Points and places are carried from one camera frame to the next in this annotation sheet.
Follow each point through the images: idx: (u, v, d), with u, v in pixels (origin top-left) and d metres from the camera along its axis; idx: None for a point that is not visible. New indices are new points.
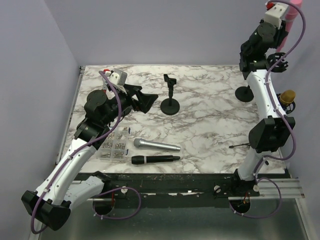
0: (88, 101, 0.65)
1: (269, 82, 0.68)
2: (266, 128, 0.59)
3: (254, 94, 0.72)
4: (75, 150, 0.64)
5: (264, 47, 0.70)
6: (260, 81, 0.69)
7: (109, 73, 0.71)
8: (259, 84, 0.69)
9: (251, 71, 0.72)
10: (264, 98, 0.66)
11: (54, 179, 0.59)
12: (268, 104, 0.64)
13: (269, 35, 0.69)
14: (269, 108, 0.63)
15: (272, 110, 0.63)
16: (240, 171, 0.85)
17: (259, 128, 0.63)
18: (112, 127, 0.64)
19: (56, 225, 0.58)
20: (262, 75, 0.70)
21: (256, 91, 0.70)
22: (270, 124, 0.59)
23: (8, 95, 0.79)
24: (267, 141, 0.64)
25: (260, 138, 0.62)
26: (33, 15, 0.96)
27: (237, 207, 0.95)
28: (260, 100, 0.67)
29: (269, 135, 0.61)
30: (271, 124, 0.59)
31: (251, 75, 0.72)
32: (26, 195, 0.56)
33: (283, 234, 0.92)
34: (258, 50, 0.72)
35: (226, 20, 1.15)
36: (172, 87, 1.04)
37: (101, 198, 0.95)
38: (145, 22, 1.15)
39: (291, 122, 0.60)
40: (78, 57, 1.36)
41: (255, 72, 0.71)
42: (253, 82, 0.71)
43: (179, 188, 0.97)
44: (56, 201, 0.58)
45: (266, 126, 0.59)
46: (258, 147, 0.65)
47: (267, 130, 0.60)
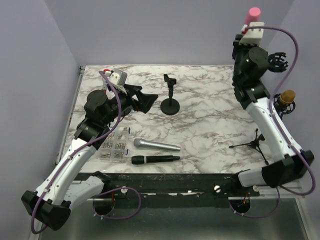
0: (88, 101, 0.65)
1: (274, 114, 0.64)
2: (285, 170, 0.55)
3: (259, 126, 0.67)
4: (75, 150, 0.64)
5: (259, 73, 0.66)
6: (264, 112, 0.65)
7: (109, 73, 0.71)
8: (264, 117, 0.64)
9: (251, 102, 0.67)
10: (274, 133, 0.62)
11: (54, 179, 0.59)
12: (281, 140, 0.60)
13: (262, 61, 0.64)
14: (283, 144, 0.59)
15: (286, 147, 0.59)
16: (242, 181, 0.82)
17: (273, 169, 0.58)
18: (112, 127, 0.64)
19: (56, 225, 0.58)
20: (264, 106, 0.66)
21: (262, 124, 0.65)
22: (288, 165, 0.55)
23: (8, 95, 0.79)
24: (287, 179, 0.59)
25: (279, 178, 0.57)
26: (32, 15, 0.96)
27: (236, 207, 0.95)
28: (269, 134, 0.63)
29: (288, 174, 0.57)
30: (290, 164, 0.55)
31: (252, 107, 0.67)
32: (26, 195, 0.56)
33: (284, 234, 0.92)
34: (253, 77, 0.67)
35: (226, 20, 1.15)
36: (172, 87, 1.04)
37: (101, 198, 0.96)
38: (145, 22, 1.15)
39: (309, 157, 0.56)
40: (78, 57, 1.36)
41: (257, 102, 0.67)
42: (256, 114, 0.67)
43: (179, 188, 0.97)
44: (56, 201, 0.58)
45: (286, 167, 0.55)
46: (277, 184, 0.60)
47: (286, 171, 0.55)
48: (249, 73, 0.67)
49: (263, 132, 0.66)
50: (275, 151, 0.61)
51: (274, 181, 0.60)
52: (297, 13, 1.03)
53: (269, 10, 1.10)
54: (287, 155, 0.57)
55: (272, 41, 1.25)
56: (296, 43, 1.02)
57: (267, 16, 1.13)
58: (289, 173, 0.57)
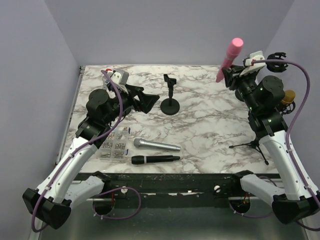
0: (90, 100, 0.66)
1: (291, 150, 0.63)
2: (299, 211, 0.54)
3: (274, 159, 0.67)
4: (77, 148, 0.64)
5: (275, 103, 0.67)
6: (281, 148, 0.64)
7: (111, 73, 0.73)
8: (281, 152, 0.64)
9: (268, 135, 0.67)
10: (290, 171, 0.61)
11: (55, 177, 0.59)
12: (297, 180, 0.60)
13: (278, 92, 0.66)
14: (299, 184, 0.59)
15: (303, 188, 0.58)
16: (246, 189, 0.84)
17: (286, 208, 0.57)
18: (113, 126, 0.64)
19: (56, 223, 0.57)
20: (282, 139, 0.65)
21: (278, 158, 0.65)
22: (303, 207, 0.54)
23: (8, 95, 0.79)
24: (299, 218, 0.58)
25: (292, 218, 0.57)
26: (32, 15, 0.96)
27: (237, 207, 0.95)
28: (285, 171, 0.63)
29: (301, 215, 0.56)
30: (305, 207, 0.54)
31: (268, 140, 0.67)
32: (27, 192, 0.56)
33: (283, 235, 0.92)
34: (268, 106, 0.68)
35: (226, 20, 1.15)
36: (172, 87, 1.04)
37: (101, 198, 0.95)
38: (145, 22, 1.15)
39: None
40: (78, 57, 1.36)
41: (273, 136, 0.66)
42: (272, 148, 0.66)
43: (179, 188, 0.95)
44: (58, 199, 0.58)
45: (300, 209, 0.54)
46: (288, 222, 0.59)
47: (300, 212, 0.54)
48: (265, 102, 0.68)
49: (277, 166, 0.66)
50: (290, 190, 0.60)
51: (284, 218, 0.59)
52: (297, 12, 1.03)
53: (269, 10, 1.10)
54: (302, 197, 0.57)
55: (272, 41, 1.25)
56: (296, 43, 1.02)
57: (267, 16, 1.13)
58: (303, 214, 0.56)
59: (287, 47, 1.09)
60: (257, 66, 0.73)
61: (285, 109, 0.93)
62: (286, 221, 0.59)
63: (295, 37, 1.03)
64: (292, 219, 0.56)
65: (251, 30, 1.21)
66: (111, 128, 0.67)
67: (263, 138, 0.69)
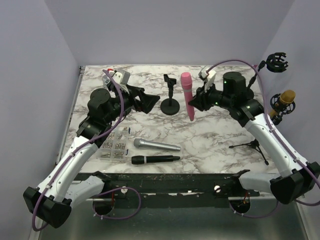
0: (92, 99, 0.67)
1: (273, 129, 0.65)
2: (296, 185, 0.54)
3: (261, 142, 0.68)
4: (78, 147, 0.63)
5: (241, 88, 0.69)
6: (264, 128, 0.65)
7: (112, 72, 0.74)
8: (265, 133, 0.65)
9: (249, 120, 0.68)
10: (278, 148, 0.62)
11: (56, 176, 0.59)
12: (285, 155, 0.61)
13: (237, 78, 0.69)
14: (288, 159, 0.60)
15: (292, 161, 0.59)
16: (244, 183, 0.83)
17: (284, 185, 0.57)
18: (115, 124, 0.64)
19: (57, 222, 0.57)
20: (261, 121, 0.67)
21: (263, 139, 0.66)
22: (298, 181, 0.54)
23: (8, 94, 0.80)
24: (297, 194, 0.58)
25: (290, 194, 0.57)
26: (32, 15, 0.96)
27: (237, 207, 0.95)
28: (273, 149, 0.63)
29: (298, 189, 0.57)
30: (300, 180, 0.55)
31: (250, 124, 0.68)
32: (27, 191, 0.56)
33: (283, 235, 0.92)
34: (240, 95, 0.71)
35: (226, 21, 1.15)
36: (172, 87, 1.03)
37: (100, 198, 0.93)
38: (145, 22, 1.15)
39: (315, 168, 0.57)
40: (78, 57, 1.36)
41: (254, 119, 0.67)
42: (256, 131, 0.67)
43: (179, 188, 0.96)
44: (58, 197, 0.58)
45: (296, 183, 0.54)
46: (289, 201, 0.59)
47: (296, 186, 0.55)
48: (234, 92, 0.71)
49: (264, 148, 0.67)
50: (281, 167, 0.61)
51: (284, 197, 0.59)
52: (296, 12, 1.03)
53: (269, 10, 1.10)
54: (295, 170, 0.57)
55: (272, 41, 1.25)
56: (295, 43, 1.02)
57: (267, 17, 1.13)
58: (299, 188, 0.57)
59: (287, 47, 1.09)
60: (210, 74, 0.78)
61: (285, 109, 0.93)
62: (286, 199, 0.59)
63: (295, 37, 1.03)
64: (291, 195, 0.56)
65: (250, 30, 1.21)
66: (112, 127, 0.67)
67: (246, 126, 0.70)
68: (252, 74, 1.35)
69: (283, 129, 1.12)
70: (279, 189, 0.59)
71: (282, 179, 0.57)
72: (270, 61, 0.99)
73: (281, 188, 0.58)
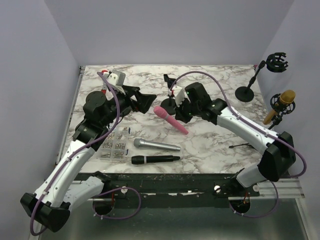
0: (87, 102, 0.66)
1: (239, 115, 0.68)
2: (274, 156, 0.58)
3: (234, 131, 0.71)
4: (74, 152, 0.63)
5: (202, 93, 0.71)
6: (232, 118, 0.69)
7: (107, 74, 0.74)
8: (234, 122, 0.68)
9: (217, 116, 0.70)
10: (248, 130, 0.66)
11: (53, 181, 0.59)
12: (257, 133, 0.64)
13: (195, 85, 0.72)
14: (260, 136, 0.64)
15: (264, 137, 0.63)
16: (240, 180, 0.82)
17: (267, 162, 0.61)
18: (111, 128, 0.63)
19: (55, 227, 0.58)
20: (227, 112, 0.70)
21: (234, 128, 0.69)
22: (275, 152, 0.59)
23: (8, 94, 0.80)
24: (283, 168, 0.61)
25: (275, 169, 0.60)
26: (32, 15, 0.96)
27: (236, 207, 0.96)
28: (245, 134, 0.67)
29: (280, 162, 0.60)
30: (276, 151, 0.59)
31: (219, 119, 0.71)
32: (25, 198, 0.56)
33: (283, 234, 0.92)
34: (203, 98, 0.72)
35: (226, 21, 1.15)
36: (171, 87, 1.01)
37: (101, 198, 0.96)
38: (145, 21, 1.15)
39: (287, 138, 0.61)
40: (78, 57, 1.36)
41: (222, 113, 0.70)
42: (226, 123, 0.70)
43: (179, 188, 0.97)
44: (56, 203, 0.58)
45: (274, 155, 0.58)
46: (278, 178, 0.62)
47: (275, 158, 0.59)
48: (197, 99, 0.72)
49: (239, 135, 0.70)
50: (259, 146, 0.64)
51: (273, 175, 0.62)
52: (296, 12, 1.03)
53: (269, 10, 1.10)
54: (268, 143, 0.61)
55: (272, 41, 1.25)
56: (295, 43, 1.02)
57: (267, 17, 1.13)
58: (280, 160, 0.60)
59: (287, 47, 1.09)
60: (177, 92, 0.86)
61: (285, 109, 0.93)
62: (275, 177, 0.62)
63: (295, 36, 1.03)
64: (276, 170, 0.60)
65: (250, 31, 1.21)
66: (108, 131, 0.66)
67: (217, 121, 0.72)
68: (252, 74, 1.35)
69: (283, 128, 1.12)
70: (266, 169, 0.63)
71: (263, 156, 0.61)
72: (270, 61, 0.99)
73: (267, 165, 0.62)
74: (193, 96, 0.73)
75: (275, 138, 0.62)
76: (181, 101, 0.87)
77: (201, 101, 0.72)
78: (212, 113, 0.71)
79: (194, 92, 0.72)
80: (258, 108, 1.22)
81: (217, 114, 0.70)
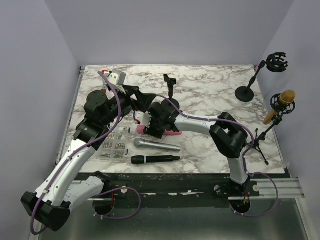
0: (88, 101, 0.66)
1: (188, 115, 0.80)
2: (219, 133, 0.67)
3: (191, 130, 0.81)
4: (75, 151, 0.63)
5: (161, 109, 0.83)
6: (184, 120, 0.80)
7: (107, 73, 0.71)
8: (187, 122, 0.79)
9: (176, 123, 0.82)
10: (196, 123, 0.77)
11: (53, 180, 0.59)
12: (202, 122, 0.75)
13: (154, 105, 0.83)
14: (205, 123, 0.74)
15: (208, 122, 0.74)
16: (233, 178, 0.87)
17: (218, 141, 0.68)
18: (112, 128, 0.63)
19: (55, 226, 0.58)
20: (179, 116, 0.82)
21: (190, 127, 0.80)
22: (219, 130, 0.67)
23: (8, 94, 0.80)
24: (235, 142, 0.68)
25: (226, 144, 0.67)
26: (32, 15, 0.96)
27: (236, 207, 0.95)
28: (197, 128, 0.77)
29: (228, 137, 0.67)
30: (218, 129, 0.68)
31: (177, 125, 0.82)
32: (25, 196, 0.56)
33: (283, 235, 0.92)
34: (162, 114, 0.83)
35: (226, 21, 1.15)
36: (170, 92, 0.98)
37: (101, 198, 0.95)
38: (145, 22, 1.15)
39: (229, 118, 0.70)
40: (78, 57, 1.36)
41: (177, 120, 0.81)
42: (181, 125, 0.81)
43: (179, 188, 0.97)
44: (56, 202, 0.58)
45: (217, 132, 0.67)
46: (235, 152, 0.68)
47: (220, 135, 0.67)
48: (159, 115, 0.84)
49: (198, 132, 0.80)
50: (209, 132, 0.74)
51: (230, 152, 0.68)
52: (296, 12, 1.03)
53: (269, 9, 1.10)
54: (212, 125, 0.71)
55: (272, 41, 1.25)
56: (296, 43, 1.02)
57: (267, 16, 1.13)
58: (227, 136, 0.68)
59: (287, 47, 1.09)
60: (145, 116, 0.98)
61: (285, 109, 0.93)
62: (233, 153, 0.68)
63: (295, 36, 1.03)
64: (227, 144, 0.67)
65: (250, 31, 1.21)
66: (109, 130, 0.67)
67: (178, 128, 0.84)
68: (252, 74, 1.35)
69: (283, 128, 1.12)
70: (223, 148, 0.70)
71: (214, 139, 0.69)
72: (270, 61, 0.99)
73: (221, 145, 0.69)
74: (155, 114, 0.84)
75: (216, 120, 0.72)
76: (149, 120, 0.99)
77: (161, 116, 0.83)
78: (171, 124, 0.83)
79: (154, 110, 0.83)
80: (258, 108, 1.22)
81: (174, 122, 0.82)
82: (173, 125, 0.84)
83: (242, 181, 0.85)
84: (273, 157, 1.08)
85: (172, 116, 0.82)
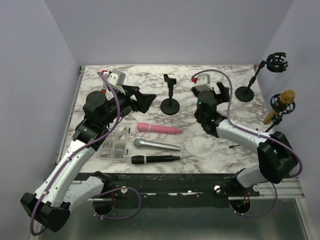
0: (87, 102, 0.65)
1: (234, 124, 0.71)
2: (268, 153, 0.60)
3: (232, 139, 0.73)
4: (74, 152, 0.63)
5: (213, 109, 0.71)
6: (228, 127, 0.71)
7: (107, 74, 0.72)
8: (232, 130, 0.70)
9: (218, 127, 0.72)
10: (243, 135, 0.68)
11: (53, 181, 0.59)
12: (250, 136, 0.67)
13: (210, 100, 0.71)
14: (253, 138, 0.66)
15: (257, 138, 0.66)
16: (238, 178, 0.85)
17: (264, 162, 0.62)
18: (111, 128, 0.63)
19: (55, 227, 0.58)
20: (224, 123, 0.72)
21: (234, 137, 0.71)
22: (268, 149, 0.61)
23: (8, 94, 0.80)
24: (283, 167, 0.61)
25: (272, 166, 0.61)
26: (32, 15, 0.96)
27: (236, 207, 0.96)
28: (243, 141, 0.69)
29: (276, 160, 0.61)
30: (268, 148, 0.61)
31: (218, 131, 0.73)
32: (24, 197, 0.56)
33: (283, 235, 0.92)
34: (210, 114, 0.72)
35: (225, 21, 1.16)
36: (172, 87, 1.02)
37: (101, 198, 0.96)
38: (144, 22, 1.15)
39: (282, 137, 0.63)
40: (78, 57, 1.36)
41: (221, 124, 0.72)
42: (224, 132, 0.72)
43: (179, 188, 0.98)
44: (56, 203, 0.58)
45: (267, 152, 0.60)
46: (280, 178, 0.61)
47: (269, 155, 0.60)
48: (206, 110, 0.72)
49: (240, 144, 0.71)
50: (253, 148, 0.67)
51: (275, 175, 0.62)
52: (296, 13, 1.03)
53: (269, 10, 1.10)
54: (261, 142, 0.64)
55: (272, 41, 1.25)
56: (295, 43, 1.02)
57: (266, 16, 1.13)
58: (276, 159, 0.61)
59: (287, 47, 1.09)
60: (204, 85, 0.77)
61: (285, 109, 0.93)
62: (278, 177, 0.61)
63: (295, 36, 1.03)
64: (274, 167, 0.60)
65: (250, 31, 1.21)
66: (108, 131, 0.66)
67: (219, 134, 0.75)
68: (252, 74, 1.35)
69: (283, 128, 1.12)
70: (266, 170, 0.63)
71: (260, 158, 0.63)
72: (270, 61, 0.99)
73: (266, 166, 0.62)
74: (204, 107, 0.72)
75: (267, 138, 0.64)
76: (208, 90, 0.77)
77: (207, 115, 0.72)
78: (212, 127, 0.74)
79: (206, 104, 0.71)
80: (258, 108, 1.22)
81: (215, 126, 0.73)
82: (214, 128, 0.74)
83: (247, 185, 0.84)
84: None
85: (215, 118, 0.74)
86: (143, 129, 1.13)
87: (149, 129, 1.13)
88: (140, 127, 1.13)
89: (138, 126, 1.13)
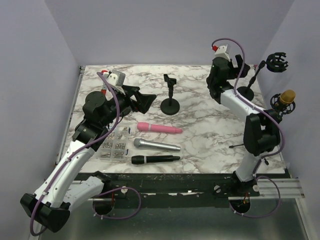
0: (87, 102, 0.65)
1: (238, 94, 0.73)
2: (253, 124, 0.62)
3: (233, 110, 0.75)
4: (74, 152, 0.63)
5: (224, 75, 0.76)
6: (231, 96, 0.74)
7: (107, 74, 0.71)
8: (232, 99, 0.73)
9: (222, 93, 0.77)
10: (240, 105, 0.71)
11: (52, 181, 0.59)
12: (246, 107, 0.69)
13: (223, 66, 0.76)
14: (248, 109, 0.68)
15: (251, 109, 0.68)
16: (237, 172, 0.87)
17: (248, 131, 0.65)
18: (111, 129, 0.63)
19: (55, 227, 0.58)
20: (229, 91, 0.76)
21: (233, 106, 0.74)
22: (255, 120, 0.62)
23: (8, 94, 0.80)
24: (264, 141, 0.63)
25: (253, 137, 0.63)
26: (32, 14, 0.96)
27: (237, 207, 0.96)
28: (239, 110, 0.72)
29: (260, 133, 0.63)
30: (256, 119, 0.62)
31: (221, 97, 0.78)
32: (24, 198, 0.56)
33: (283, 235, 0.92)
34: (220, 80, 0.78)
35: (225, 21, 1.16)
36: (172, 87, 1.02)
37: (101, 198, 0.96)
38: (145, 22, 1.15)
39: (273, 115, 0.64)
40: (78, 57, 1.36)
41: (225, 92, 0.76)
42: (226, 100, 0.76)
43: (179, 188, 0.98)
44: (55, 203, 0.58)
45: (252, 122, 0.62)
46: (257, 150, 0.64)
47: (253, 126, 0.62)
48: (217, 75, 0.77)
49: (237, 114, 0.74)
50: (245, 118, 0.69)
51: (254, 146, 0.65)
52: (296, 13, 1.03)
53: (269, 10, 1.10)
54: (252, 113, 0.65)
55: (272, 41, 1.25)
56: (295, 43, 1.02)
57: (266, 16, 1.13)
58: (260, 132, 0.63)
59: (287, 47, 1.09)
60: (219, 53, 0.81)
61: (285, 109, 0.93)
62: (255, 148, 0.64)
63: (295, 36, 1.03)
64: (255, 138, 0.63)
65: (250, 31, 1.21)
66: (108, 131, 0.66)
67: (221, 101, 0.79)
68: (252, 74, 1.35)
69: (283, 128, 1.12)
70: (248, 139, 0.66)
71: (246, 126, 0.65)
72: (270, 61, 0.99)
73: (249, 136, 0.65)
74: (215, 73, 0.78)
75: (260, 112, 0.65)
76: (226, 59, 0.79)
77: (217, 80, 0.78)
78: (218, 92, 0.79)
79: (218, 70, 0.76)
80: None
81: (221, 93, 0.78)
82: (218, 94, 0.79)
83: (243, 179, 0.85)
84: (273, 157, 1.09)
85: (223, 86, 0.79)
86: (143, 128, 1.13)
87: (149, 129, 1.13)
88: (141, 126, 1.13)
89: (139, 125, 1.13)
